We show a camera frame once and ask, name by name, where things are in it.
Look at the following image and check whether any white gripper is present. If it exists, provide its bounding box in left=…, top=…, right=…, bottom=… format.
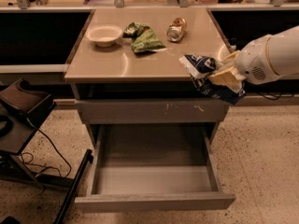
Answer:
left=207, top=35, right=279, bottom=93

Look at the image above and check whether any blue chip bag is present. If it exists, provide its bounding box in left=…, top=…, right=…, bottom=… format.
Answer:
left=178, top=54, right=245, bottom=105

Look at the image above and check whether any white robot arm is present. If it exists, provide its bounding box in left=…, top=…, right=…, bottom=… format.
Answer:
left=207, top=26, right=299, bottom=92

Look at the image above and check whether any green chip bag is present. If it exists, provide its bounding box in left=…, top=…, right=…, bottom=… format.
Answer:
left=122, top=22, right=166, bottom=53

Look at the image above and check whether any grey drawer cabinet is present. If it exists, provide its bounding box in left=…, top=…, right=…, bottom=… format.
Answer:
left=64, top=7, right=230, bottom=141

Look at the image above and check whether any open middle drawer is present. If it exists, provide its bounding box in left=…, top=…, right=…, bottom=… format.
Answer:
left=75, top=124, right=235, bottom=213

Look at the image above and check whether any closed top drawer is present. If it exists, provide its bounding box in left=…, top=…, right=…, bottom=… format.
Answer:
left=76, top=98, right=229, bottom=124

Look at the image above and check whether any crushed gold soda can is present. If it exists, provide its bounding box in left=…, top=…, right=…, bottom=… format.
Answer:
left=166, top=18, right=187, bottom=42

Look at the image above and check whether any white bowl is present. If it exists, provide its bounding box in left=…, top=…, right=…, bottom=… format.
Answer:
left=86, top=25, right=122, bottom=48

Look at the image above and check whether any black cable on floor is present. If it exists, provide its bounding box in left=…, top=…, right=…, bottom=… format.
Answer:
left=18, top=117, right=73, bottom=179

